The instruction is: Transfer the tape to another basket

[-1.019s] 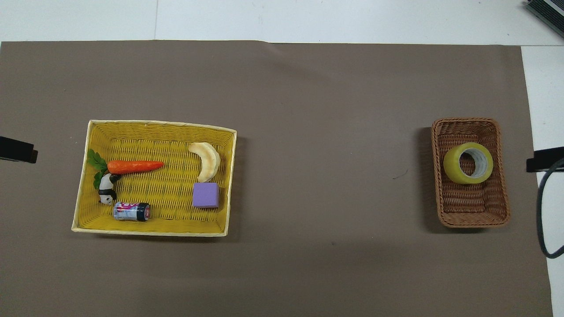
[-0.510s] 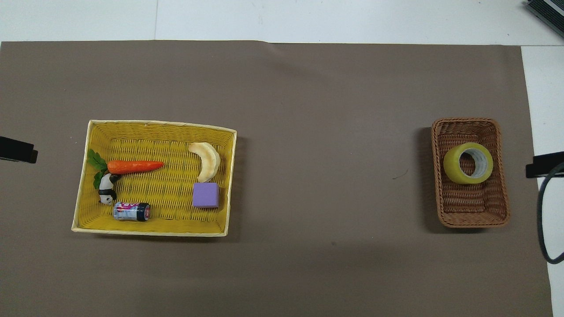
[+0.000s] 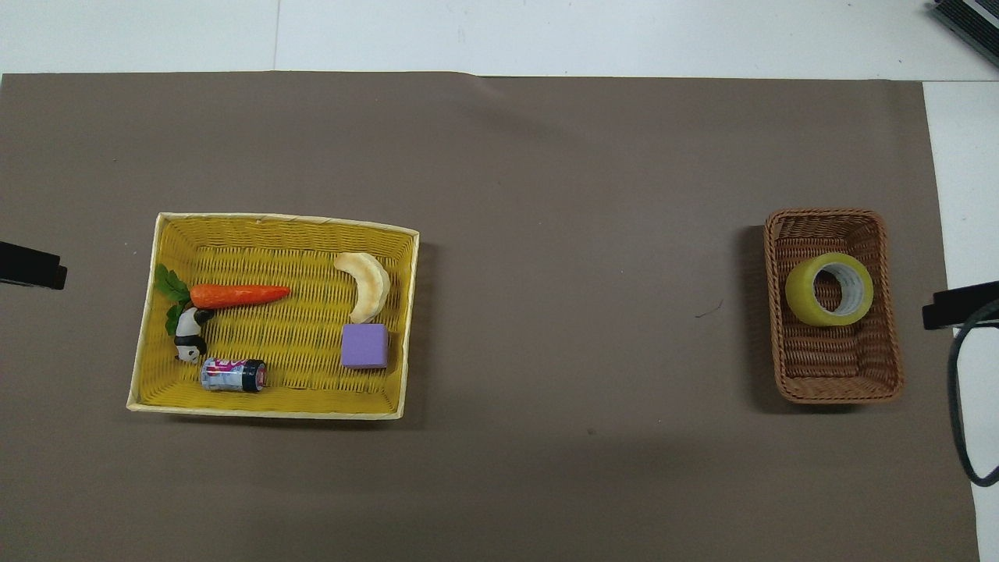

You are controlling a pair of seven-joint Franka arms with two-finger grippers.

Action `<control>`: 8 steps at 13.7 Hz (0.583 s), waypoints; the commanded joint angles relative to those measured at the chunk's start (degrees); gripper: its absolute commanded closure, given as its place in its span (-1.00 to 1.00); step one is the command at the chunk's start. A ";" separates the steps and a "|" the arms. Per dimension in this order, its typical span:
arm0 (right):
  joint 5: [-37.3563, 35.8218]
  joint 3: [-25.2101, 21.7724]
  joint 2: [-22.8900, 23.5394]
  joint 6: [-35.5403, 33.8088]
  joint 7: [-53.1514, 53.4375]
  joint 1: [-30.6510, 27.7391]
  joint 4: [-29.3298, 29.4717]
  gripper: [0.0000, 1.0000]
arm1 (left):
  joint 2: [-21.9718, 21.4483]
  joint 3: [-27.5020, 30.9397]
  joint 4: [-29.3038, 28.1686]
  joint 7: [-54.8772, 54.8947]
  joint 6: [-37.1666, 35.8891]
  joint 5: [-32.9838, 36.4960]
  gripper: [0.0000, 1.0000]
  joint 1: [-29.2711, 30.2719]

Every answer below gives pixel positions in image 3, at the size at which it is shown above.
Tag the yellow woven rectangular basket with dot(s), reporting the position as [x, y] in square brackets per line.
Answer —
[300, 343]

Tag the yellow-green tape roll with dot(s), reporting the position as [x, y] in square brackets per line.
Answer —
[801, 301]

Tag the brown wicker basket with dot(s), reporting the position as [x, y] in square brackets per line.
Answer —
[835, 367]

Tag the pale yellow toy fruit slice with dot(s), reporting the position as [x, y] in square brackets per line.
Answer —
[373, 285]

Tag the purple cube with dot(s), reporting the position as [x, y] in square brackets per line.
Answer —
[364, 346]

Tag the orange toy carrot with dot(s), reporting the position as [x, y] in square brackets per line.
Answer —
[234, 296]

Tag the small panda figure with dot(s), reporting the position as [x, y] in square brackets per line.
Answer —
[188, 334]

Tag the dark device corner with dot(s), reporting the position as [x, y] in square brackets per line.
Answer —
[972, 23]

